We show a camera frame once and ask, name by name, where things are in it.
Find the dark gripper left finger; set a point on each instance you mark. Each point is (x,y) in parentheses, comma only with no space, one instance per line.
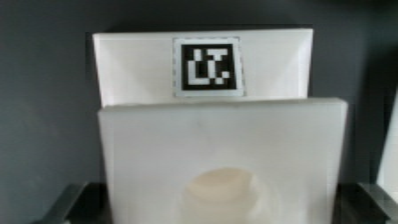
(80,205)

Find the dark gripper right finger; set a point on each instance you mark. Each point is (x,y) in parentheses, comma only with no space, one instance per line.
(366,205)

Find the white lamp base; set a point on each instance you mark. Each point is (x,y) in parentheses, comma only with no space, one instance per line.
(220,141)

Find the white L-shaped fence wall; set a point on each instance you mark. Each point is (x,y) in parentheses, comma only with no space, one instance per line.
(387,172)

